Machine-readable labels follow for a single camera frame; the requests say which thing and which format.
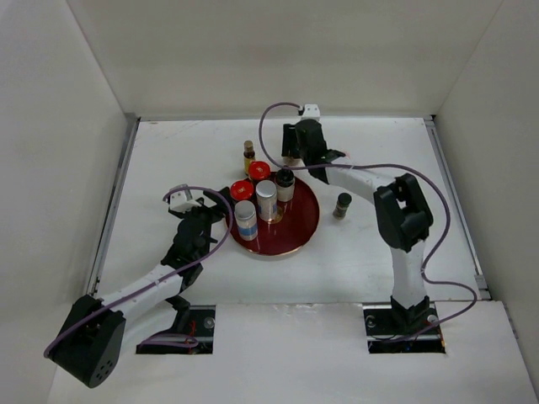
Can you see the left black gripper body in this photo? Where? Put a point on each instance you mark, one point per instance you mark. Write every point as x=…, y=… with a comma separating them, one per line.
x=207, y=215

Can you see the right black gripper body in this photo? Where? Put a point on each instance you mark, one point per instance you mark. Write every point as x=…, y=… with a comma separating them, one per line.
x=290, y=135

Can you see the black-cap clear spice bottle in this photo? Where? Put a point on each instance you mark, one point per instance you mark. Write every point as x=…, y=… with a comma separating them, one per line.
x=285, y=185

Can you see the peppercorn jar blue label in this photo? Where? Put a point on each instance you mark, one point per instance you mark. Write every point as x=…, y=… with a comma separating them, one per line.
x=246, y=219

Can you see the peppercorn jar silver lid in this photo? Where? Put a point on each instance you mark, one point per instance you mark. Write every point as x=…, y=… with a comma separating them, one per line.
x=266, y=196

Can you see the red-lid chili sauce jar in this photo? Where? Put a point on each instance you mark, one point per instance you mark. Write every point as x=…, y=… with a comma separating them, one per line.
x=242, y=190

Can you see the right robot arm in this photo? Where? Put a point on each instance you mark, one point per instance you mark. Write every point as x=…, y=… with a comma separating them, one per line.
x=403, y=216

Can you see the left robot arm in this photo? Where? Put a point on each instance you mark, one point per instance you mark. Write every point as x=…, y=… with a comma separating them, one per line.
x=89, y=342

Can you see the small yellow-label oil bottle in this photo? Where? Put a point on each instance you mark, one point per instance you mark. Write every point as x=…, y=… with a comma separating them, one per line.
x=248, y=155

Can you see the small dark-cap brown spice jar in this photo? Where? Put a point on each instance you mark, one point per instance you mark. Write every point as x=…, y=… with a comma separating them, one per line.
x=342, y=204

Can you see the round red lacquer tray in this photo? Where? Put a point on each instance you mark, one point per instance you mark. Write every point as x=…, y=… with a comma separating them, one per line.
x=296, y=223

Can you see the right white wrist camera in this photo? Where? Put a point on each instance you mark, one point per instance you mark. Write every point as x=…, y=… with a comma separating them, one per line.
x=309, y=112

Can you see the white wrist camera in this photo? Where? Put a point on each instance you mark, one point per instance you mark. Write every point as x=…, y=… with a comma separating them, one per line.
x=180, y=199
x=309, y=112

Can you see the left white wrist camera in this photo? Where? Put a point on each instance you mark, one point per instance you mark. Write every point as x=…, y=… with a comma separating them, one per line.
x=180, y=199

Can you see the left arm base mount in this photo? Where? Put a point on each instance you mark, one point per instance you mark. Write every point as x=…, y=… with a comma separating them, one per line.
x=190, y=332

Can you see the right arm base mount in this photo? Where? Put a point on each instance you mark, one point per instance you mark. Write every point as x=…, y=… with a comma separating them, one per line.
x=386, y=336

